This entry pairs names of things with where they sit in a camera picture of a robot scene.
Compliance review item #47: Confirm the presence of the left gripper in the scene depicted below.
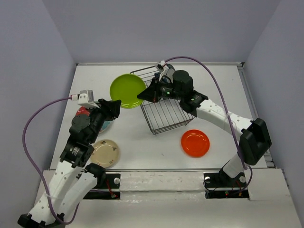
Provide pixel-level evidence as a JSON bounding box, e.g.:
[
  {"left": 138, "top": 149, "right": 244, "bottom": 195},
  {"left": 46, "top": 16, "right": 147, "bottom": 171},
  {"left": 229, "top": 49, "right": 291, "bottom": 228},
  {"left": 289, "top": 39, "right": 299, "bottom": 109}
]
[{"left": 86, "top": 98, "right": 122, "bottom": 143}]

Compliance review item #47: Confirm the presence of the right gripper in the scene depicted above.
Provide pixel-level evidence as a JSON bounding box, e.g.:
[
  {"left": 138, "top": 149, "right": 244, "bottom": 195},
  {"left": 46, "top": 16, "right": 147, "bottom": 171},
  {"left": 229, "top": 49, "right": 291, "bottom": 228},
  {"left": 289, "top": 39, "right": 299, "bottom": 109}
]
[{"left": 137, "top": 76, "right": 183, "bottom": 103}]

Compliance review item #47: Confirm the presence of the lime green plate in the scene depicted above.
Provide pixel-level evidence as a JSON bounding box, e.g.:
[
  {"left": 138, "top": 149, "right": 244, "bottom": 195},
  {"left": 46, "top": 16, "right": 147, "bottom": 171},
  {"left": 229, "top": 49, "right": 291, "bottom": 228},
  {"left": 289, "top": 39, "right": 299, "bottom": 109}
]
[{"left": 110, "top": 74, "right": 146, "bottom": 109}]

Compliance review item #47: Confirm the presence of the green rimmed white plate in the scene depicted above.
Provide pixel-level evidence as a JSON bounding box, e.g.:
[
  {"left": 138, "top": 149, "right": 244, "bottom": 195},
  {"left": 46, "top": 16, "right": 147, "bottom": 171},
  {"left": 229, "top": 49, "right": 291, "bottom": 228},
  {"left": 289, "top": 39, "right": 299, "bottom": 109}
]
[{"left": 165, "top": 64, "right": 175, "bottom": 82}]

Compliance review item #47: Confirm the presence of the beige floral plate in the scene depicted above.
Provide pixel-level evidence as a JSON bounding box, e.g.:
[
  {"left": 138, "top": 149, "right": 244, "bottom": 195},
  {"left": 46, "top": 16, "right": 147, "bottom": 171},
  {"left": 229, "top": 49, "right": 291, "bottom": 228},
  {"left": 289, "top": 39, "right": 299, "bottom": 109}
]
[{"left": 90, "top": 139, "right": 120, "bottom": 168}]

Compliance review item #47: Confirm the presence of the orange plate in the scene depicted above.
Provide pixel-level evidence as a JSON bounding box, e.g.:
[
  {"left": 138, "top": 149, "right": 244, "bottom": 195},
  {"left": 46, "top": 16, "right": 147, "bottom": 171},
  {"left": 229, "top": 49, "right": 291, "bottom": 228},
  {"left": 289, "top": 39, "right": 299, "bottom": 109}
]
[{"left": 180, "top": 129, "right": 210, "bottom": 158}]

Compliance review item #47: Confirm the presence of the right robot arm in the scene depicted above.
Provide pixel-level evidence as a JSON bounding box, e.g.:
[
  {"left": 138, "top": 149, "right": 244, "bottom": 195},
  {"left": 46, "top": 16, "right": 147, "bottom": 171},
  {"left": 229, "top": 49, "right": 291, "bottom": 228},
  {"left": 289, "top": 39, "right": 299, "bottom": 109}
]
[{"left": 137, "top": 70, "right": 272, "bottom": 186}]

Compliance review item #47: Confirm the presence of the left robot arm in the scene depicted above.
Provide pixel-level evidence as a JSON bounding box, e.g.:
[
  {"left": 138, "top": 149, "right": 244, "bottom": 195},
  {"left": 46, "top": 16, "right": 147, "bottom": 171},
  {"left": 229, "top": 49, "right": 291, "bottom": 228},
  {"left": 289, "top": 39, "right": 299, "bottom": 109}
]
[{"left": 17, "top": 99, "right": 121, "bottom": 228}]

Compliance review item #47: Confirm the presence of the red and teal plate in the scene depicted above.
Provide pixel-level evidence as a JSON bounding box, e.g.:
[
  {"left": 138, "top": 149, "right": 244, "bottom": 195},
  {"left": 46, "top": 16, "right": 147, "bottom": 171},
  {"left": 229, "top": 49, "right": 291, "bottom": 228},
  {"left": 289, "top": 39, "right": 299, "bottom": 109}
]
[{"left": 76, "top": 106, "right": 111, "bottom": 133}]

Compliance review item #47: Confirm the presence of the wire dish rack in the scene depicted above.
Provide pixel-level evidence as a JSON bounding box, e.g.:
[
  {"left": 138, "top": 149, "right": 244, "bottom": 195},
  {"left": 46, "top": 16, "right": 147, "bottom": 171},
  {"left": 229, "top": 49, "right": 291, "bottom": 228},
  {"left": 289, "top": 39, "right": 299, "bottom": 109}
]
[{"left": 140, "top": 71, "right": 194, "bottom": 135}]

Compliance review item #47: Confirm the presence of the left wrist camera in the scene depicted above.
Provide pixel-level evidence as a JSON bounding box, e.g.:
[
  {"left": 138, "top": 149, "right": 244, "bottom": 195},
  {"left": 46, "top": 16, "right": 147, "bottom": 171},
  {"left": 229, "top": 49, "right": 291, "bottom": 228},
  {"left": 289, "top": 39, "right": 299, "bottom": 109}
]
[{"left": 77, "top": 90, "right": 97, "bottom": 108}]

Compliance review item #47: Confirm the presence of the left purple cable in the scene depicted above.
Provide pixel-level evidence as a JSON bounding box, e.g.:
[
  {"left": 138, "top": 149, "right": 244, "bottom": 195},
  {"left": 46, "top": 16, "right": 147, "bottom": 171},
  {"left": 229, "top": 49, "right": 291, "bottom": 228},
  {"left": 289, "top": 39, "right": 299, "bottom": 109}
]
[{"left": 22, "top": 95, "right": 80, "bottom": 225}]

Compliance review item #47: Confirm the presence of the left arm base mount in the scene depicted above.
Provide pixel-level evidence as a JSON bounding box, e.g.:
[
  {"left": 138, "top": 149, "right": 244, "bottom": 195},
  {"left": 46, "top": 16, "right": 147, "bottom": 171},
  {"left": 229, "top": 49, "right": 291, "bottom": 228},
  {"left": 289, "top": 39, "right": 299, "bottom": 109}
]
[{"left": 84, "top": 172, "right": 121, "bottom": 200}]

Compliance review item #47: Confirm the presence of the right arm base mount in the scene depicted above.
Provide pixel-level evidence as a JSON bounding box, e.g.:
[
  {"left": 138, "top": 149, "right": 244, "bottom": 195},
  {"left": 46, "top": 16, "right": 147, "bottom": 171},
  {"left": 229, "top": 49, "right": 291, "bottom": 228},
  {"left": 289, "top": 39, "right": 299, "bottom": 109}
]
[{"left": 203, "top": 172, "right": 249, "bottom": 199}]

